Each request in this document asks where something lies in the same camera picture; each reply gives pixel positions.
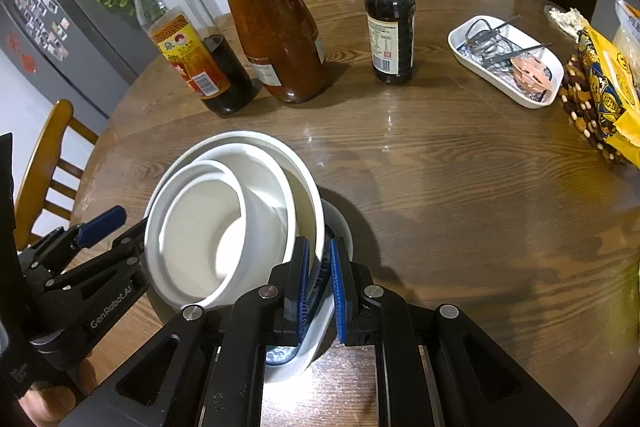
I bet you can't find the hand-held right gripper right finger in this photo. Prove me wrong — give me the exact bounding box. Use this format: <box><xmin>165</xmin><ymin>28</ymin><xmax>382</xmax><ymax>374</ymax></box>
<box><xmin>330</xmin><ymin>237</ymin><xmax>578</xmax><ymax>427</ymax></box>

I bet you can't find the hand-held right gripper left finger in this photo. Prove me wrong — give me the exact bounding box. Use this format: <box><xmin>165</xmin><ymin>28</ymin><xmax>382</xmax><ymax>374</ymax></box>
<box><xmin>62</xmin><ymin>236</ymin><xmax>312</xmax><ymax>427</ymax></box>

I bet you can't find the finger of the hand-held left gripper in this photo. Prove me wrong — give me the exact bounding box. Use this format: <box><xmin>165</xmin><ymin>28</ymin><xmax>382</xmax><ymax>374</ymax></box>
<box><xmin>17</xmin><ymin>205</ymin><xmax>127</xmax><ymax>275</ymax></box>
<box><xmin>45</xmin><ymin>217</ymin><xmax>151</xmax><ymax>293</ymax></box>

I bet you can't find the white rectangular blue-print dish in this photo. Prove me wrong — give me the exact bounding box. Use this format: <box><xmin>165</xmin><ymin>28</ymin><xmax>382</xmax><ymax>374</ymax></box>
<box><xmin>262</xmin><ymin>199</ymin><xmax>356</xmax><ymax>383</ymax></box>

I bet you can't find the small white bowl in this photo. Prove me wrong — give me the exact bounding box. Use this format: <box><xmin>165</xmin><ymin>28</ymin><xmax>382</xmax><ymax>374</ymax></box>
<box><xmin>144</xmin><ymin>146</ymin><xmax>297</xmax><ymax>312</ymax></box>

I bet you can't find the large white bowl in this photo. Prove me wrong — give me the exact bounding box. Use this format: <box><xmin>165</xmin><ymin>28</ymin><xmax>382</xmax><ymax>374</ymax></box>
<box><xmin>147</xmin><ymin>131</ymin><xmax>327</xmax><ymax>288</ymax></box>

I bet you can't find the person's left hand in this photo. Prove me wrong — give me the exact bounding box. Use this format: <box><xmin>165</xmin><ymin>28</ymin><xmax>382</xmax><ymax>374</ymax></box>
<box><xmin>20</xmin><ymin>359</ymin><xmax>99</xmax><ymax>427</ymax></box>

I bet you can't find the wooden chair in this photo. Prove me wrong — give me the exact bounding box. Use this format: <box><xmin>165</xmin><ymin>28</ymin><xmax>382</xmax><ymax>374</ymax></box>
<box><xmin>14</xmin><ymin>99</ymin><xmax>101</xmax><ymax>248</ymax></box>

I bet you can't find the grey refrigerator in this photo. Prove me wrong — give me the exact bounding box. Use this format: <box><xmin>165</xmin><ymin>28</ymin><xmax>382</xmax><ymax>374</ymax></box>
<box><xmin>0</xmin><ymin>0</ymin><xmax>161</xmax><ymax>120</ymax></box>

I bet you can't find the yellow-capped clear oil bottle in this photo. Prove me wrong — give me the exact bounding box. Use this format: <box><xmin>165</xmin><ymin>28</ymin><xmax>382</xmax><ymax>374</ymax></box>
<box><xmin>109</xmin><ymin>0</ymin><xmax>253</xmax><ymax>116</ymax></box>

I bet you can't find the group of fridge magnets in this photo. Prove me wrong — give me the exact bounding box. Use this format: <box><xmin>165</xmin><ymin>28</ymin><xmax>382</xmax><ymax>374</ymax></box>
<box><xmin>12</xmin><ymin>0</ymin><xmax>71</xmax><ymax>60</ymax></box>

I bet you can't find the red sauce glass jar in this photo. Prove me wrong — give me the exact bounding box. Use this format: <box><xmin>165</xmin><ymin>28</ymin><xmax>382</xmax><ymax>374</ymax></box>
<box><xmin>205</xmin><ymin>0</ymin><xmax>333</xmax><ymax>104</ymax></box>

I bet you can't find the dark soy sauce bottle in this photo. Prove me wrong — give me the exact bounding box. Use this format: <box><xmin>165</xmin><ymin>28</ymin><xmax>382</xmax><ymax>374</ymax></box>
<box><xmin>361</xmin><ymin>0</ymin><xmax>417</xmax><ymax>86</ymax></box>

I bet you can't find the white rectangular tray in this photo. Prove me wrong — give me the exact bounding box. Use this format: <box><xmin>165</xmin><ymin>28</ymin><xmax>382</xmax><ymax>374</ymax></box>
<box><xmin>447</xmin><ymin>14</ymin><xmax>565</xmax><ymax>109</ymax></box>

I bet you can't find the pink plastic egg separator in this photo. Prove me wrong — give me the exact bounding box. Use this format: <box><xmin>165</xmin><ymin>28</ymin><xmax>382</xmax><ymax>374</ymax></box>
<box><xmin>510</xmin><ymin>56</ymin><xmax>556</xmax><ymax>90</ymax></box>

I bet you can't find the wooden bead trivet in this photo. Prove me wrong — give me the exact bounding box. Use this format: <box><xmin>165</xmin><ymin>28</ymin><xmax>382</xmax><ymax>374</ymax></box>
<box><xmin>557</xmin><ymin>54</ymin><xmax>636</xmax><ymax>168</ymax></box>

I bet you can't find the metal whisk beater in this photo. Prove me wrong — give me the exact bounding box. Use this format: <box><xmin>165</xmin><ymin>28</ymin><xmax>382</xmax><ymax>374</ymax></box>
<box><xmin>465</xmin><ymin>14</ymin><xmax>522</xmax><ymax>52</ymax></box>
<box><xmin>482</xmin><ymin>41</ymin><xmax>553</xmax><ymax>68</ymax></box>

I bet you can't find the yellow snack bag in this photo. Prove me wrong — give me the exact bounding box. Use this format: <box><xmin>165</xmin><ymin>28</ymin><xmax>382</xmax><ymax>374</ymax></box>
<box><xmin>575</xmin><ymin>27</ymin><xmax>640</xmax><ymax>168</ymax></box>

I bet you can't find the white flour bag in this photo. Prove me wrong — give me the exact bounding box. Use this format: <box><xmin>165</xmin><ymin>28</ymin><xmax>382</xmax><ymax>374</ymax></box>
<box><xmin>612</xmin><ymin>0</ymin><xmax>640</xmax><ymax>90</ymax></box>

